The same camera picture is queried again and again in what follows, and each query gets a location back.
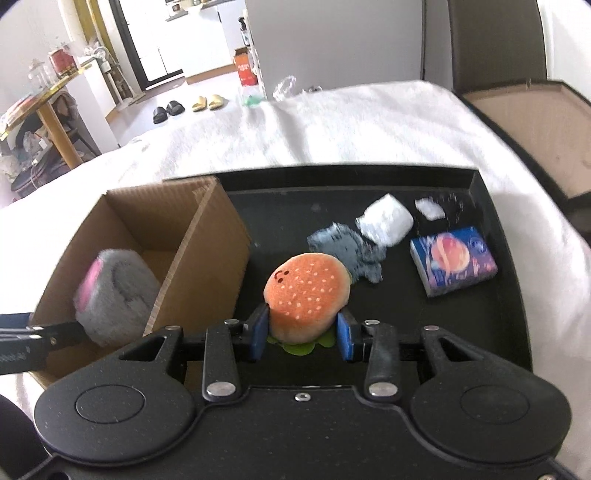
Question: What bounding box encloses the red canister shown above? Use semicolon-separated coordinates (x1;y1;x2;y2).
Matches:
48;45;77;77

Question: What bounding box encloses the brown wooden board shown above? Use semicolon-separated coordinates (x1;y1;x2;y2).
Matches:
461;79;591;200

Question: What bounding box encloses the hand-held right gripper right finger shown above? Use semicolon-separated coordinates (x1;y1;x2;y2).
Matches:
336;311;485;401

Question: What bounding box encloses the black framed glass door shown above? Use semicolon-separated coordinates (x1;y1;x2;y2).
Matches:
116;0;186;89

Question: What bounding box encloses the orange carton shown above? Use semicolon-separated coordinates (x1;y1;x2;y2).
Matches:
232;47;260;88

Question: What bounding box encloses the blue planet print tissue pack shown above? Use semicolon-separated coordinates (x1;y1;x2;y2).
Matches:
409;226;499;299

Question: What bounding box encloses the brown cardboard box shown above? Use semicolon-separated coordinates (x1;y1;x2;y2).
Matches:
28;175;253;389

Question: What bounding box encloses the grey fuzzy cloth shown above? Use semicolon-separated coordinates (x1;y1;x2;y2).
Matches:
307;222;387;284

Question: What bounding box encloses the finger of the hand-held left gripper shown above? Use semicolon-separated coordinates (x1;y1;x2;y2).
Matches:
0;313;94;352

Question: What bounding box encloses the wooden table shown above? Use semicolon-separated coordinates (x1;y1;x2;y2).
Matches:
0;65;101;171

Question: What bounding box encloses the clear plastic bag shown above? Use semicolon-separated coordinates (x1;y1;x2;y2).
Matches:
272;75;297;100

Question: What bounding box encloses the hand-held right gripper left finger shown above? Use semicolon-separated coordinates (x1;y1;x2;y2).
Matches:
117;305;271;402

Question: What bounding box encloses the orange burger plush toy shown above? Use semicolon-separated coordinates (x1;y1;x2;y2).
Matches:
263;252;352;357

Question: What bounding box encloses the white soft packet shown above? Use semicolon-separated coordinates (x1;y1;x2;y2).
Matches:
359;193;414;247

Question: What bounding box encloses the grey and pink plush toy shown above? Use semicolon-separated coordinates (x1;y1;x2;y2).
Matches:
74;248;160;349

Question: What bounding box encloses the dark round stool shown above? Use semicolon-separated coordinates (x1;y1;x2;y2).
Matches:
9;154;70;201

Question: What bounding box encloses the black tray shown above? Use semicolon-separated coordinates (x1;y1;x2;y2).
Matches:
163;164;539;386

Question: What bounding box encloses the glass jar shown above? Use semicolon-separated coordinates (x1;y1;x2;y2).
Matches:
27;57;49;87

